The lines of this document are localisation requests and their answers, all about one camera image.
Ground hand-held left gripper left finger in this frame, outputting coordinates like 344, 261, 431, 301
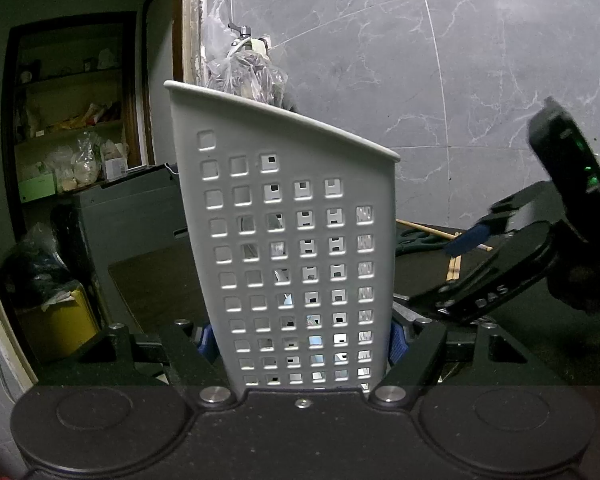
45, 319, 238, 407

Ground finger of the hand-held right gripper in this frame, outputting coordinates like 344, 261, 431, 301
445, 180, 558, 257

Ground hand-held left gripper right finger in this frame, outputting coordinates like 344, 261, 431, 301
369, 319, 563, 408

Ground wooden chopstick with silver band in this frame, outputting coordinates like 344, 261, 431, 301
396, 219, 492, 251

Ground black handled scissors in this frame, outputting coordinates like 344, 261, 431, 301
395, 227, 452, 257

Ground white perforated utensil holder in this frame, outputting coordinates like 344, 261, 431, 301
163, 80, 400, 393

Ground yellow box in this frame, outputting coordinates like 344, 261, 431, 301
17, 285, 103, 363

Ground grey cabinet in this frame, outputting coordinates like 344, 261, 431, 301
72, 165, 191, 331

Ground black plastic bag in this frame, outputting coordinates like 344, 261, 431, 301
2, 222, 81, 311

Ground small white box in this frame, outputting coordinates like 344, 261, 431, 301
103, 157, 129, 181

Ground plastic bag of white food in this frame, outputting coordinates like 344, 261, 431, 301
72, 132, 103, 186

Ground light green box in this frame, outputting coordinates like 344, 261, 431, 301
19, 170, 56, 204

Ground pile of snack packets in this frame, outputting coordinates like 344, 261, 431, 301
50, 102, 123, 130

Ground dark wooden shelf unit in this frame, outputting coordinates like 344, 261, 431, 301
2, 10, 151, 206

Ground clear plastic bag with contents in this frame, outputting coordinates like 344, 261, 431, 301
203, 35, 287, 110

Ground thin empty plastic bag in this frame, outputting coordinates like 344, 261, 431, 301
207, 0, 231, 61

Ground worn door frame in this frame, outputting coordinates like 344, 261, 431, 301
0, 0, 208, 401

